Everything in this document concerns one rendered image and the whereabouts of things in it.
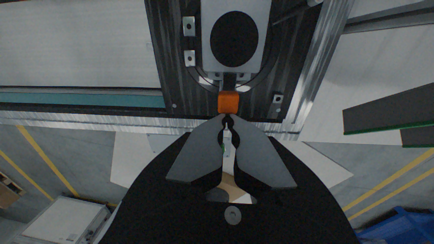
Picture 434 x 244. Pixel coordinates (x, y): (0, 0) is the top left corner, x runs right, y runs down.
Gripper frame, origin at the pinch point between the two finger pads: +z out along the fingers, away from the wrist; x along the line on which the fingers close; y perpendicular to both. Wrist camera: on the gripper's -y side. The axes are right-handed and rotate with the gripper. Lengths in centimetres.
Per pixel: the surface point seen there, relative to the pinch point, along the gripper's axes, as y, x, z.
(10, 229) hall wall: 610, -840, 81
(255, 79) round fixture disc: -2.1, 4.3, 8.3
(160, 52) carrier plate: -5.4, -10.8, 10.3
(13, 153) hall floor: 154, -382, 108
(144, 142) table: 23.9, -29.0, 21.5
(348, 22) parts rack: -10.7, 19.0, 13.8
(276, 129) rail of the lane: 9.0, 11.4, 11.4
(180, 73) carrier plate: -2.3, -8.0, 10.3
